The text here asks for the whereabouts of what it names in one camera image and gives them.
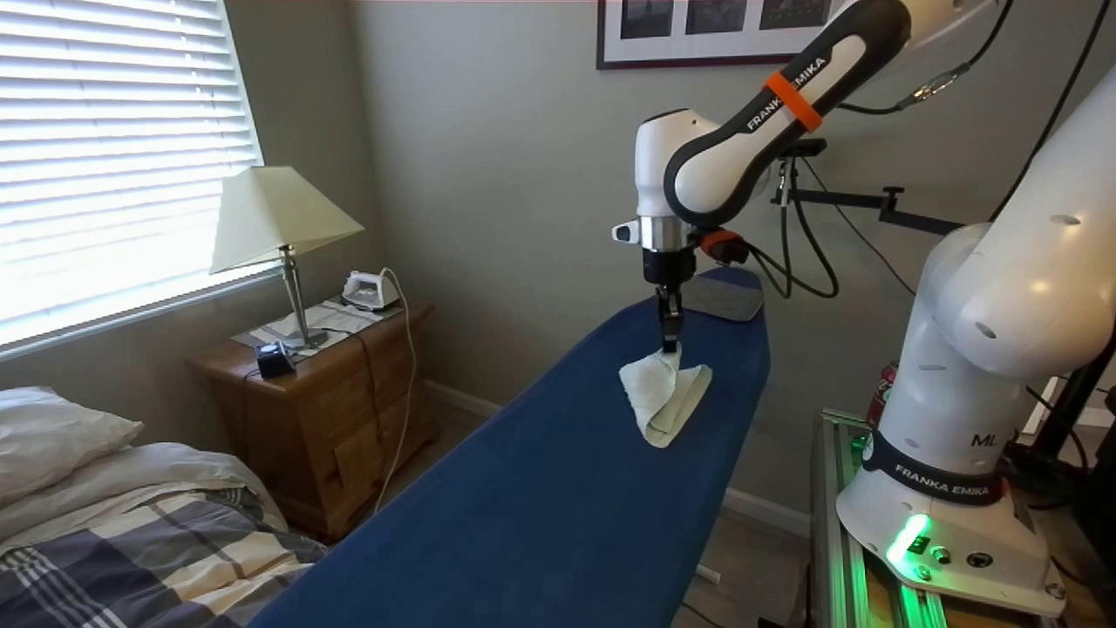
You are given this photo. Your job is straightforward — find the wooden nightstand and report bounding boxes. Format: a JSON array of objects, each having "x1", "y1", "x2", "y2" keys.
[{"x1": 189, "y1": 304, "x2": 440, "y2": 544}]

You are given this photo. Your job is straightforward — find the white terry towel cloth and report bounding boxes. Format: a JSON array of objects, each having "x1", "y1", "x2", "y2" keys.
[{"x1": 616, "y1": 347, "x2": 718, "y2": 454}]

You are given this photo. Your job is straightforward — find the white power cable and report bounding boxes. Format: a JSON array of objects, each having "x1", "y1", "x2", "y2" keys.
[{"x1": 368, "y1": 268, "x2": 426, "y2": 518}]

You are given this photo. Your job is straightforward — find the bed with plaid bedspread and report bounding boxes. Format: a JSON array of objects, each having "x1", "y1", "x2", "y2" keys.
[{"x1": 0, "y1": 385, "x2": 332, "y2": 628}]

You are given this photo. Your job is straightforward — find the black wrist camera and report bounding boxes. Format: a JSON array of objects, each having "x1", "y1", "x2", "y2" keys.
[{"x1": 696, "y1": 228, "x2": 754, "y2": 267}]

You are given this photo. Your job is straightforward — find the white window blinds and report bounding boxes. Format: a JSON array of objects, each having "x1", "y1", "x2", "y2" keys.
[{"x1": 0, "y1": 0, "x2": 270, "y2": 357}]

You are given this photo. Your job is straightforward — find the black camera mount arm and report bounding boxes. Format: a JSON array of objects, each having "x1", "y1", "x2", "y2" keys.
[{"x1": 765, "y1": 137, "x2": 970, "y2": 241}]

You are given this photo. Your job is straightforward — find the papers on nightstand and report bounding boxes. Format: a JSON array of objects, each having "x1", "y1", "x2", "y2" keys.
[{"x1": 232, "y1": 298, "x2": 377, "y2": 361}]

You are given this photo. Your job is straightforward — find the white pillow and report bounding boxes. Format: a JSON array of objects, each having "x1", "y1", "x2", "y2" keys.
[{"x1": 0, "y1": 385, "x2": 147, "y2": 505}]

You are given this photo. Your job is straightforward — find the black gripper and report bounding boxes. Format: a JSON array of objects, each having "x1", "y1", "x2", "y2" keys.
[{"x1": 638, "y1": 247, "x2": 700, "y2": 357}]

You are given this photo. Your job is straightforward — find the grey quilted iron rest pad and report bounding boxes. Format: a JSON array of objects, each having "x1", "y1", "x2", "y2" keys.
[{"x1": 681, "y1": 268, "x2": 767, "y2": 327}]

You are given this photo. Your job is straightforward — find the black framed wall picture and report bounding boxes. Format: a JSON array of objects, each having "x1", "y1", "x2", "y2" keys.
[{"x1": 592, "y1": 0, "x2": 870, "y2": 72}]

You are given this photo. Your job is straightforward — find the white clothes iron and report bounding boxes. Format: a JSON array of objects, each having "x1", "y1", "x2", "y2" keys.
[{"x1": 340, "y1": 267, "x2": 406, "y2": 317}]

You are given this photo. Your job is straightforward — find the small black alarm clock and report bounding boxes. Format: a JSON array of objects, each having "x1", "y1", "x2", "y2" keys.
[{"x1": 256, "y1": 337, "x2": 298, "y2": 385}]

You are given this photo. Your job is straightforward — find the blue ironing board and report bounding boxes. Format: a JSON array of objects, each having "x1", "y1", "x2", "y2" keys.
[{"x1": 249, "y1": 268, "x2": 775, "y2": 628}]

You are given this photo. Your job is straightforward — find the black equipment stand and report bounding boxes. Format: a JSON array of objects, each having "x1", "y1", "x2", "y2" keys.
[{"x1": 1007, "y1": 347, "x2": 1116, "y2": 563}]

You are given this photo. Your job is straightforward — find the table lamp with cream shade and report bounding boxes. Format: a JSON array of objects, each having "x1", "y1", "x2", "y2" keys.
[{"x1": 211, "y1": 163, "x2": 371, "y2": 354}]

